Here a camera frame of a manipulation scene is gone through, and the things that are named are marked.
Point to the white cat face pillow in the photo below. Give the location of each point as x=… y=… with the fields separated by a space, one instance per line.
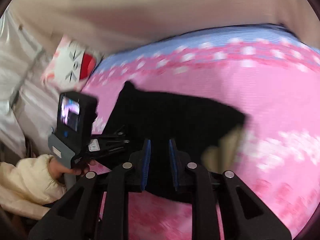
x=71 y=65

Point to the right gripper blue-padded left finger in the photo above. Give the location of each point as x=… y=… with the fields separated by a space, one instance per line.
x=97 y=206

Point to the black pants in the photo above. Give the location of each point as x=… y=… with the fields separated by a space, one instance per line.
x=193 y=123

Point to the shiny pink satin cloth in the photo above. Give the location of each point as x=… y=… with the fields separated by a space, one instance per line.
x=28 y=109

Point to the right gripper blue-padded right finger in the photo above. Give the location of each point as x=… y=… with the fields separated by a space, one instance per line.
x=223 y=206

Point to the left hand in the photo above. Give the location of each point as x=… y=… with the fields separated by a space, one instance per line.
x=57 y=170

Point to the cream jacket left forearm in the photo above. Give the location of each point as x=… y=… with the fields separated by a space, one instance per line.
x=28 y=186

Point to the pink floral bed quilt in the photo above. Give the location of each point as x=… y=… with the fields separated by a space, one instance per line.
x=263 y=71

